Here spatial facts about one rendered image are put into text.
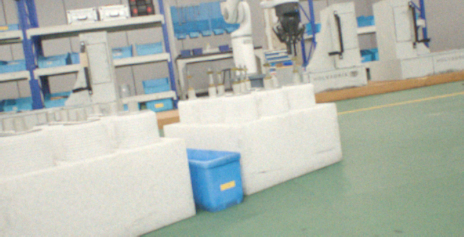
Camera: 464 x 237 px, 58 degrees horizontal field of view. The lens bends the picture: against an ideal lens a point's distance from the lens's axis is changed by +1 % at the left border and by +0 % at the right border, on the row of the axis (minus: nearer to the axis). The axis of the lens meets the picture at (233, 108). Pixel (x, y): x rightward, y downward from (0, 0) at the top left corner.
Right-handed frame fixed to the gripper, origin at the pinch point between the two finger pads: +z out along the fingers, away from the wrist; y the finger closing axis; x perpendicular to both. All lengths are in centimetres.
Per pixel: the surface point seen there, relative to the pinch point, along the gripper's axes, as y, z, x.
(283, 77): 13.6, 8.0, 19.0
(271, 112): -15.4, 17.0, -3.2
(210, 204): -44, 34, -10
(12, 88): 92, -39, 902
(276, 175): -20.8, 33.1, -7.9
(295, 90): -3.9, 12.0, -2.9
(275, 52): 389, -26, 403
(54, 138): -70, 13, 9
